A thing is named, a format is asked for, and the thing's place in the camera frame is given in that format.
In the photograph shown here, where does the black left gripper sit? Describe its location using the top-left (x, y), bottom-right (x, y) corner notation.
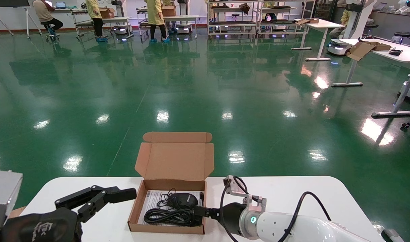
top-left (0, 186), bottom-right (137, 242)

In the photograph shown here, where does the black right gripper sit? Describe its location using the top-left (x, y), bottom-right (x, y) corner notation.
top-left (193, 202), bottom-right (247, 237)

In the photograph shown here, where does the brown cardboard storage box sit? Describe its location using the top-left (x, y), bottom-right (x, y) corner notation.
top-left (128, 132), bottom-right (214, 235)

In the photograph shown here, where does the printed white paper manual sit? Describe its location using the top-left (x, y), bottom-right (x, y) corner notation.
top-left (137, 190), bottom-right (204, 226)

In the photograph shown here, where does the small wheeled stool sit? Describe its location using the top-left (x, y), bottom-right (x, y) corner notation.
top-left (44, 24), bottom-right (60, 42)

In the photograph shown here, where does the wheeled robot with black column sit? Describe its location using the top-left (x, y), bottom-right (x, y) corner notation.
top-left (112, 0), bottom-right (132, 36)
top-left (176, 0), bottom-right (194, 34)

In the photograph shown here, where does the metal workbench rack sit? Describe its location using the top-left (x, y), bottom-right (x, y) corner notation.
top-left (137, 6), bottom-right (167, 38)
top-left (72, 7), bottom-right (112, 40)

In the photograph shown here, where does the white table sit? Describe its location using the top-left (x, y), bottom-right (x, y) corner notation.
top-left (163, 15), bottom-right (199, 40)
top-left (291, 18), bottom-right (345, 62)
top-left (102, 17), bottom-right (134, 39)

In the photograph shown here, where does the grey rounded device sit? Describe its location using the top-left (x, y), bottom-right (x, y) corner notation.
top-left (381, 229), bottom-right (405, 242)

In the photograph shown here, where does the white metal shelf rack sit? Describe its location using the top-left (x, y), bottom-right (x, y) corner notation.
top-left (259, 0), bottom-right (310, 37)
top-left (207, 0), bottom-right (260, 38)

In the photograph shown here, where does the seated person in brown jacket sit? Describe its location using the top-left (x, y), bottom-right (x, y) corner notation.
top-left (33, 0), bottom-right (64, 35)

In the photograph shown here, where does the black screen on white stand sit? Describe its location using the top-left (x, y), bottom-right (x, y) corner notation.
top-left (0, 0), bottom-right (42, 39)

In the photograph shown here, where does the open brown carton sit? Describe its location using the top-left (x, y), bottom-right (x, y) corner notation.
top-left (346, 40), bottom-right (392, 61)

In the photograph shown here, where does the seated person in yellow coat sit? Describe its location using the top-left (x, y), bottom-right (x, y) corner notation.
top-left (329, 10), bottom-right (350, 39)

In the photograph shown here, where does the white wheeled robot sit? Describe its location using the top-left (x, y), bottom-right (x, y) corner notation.
top-left (327, 0), bottom-right (377, 56)

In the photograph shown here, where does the black round stool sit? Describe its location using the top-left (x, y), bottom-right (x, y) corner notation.
top-left (394, 32), bottom-right (410, 45)
top-left (362, 24), bottom-right (379, 39)

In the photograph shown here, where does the white desk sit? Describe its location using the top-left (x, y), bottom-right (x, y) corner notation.
top-left (331, 39), bottom-right (410, 119)

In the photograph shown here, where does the grey counter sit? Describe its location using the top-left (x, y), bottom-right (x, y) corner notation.
top-left (370, 9), bottom-right (410, 37)

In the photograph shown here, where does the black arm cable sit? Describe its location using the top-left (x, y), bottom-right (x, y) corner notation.
top-left (219, 175), bottom-right (249, 242)
top-left (278, 192), bottom-right (332, 242)

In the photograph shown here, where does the black wired computer mouse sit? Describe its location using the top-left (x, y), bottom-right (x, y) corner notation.
top-left (143, 188), bottom-right (205, 226)

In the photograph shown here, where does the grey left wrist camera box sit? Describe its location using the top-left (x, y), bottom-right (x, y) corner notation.
top-left (0, 170), bottom-right (23, 235)

